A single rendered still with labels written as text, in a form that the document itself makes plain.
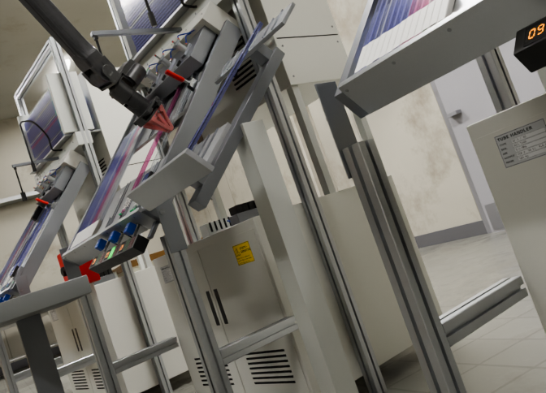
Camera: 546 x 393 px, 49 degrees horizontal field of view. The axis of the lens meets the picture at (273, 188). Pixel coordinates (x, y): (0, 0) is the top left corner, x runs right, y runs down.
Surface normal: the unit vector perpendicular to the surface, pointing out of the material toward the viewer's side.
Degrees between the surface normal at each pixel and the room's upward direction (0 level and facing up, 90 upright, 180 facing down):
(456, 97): 90
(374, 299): 90
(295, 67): 90
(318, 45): 90
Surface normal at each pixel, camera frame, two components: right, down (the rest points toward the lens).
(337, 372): 0.52, -0.26
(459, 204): -0.85, 0.25
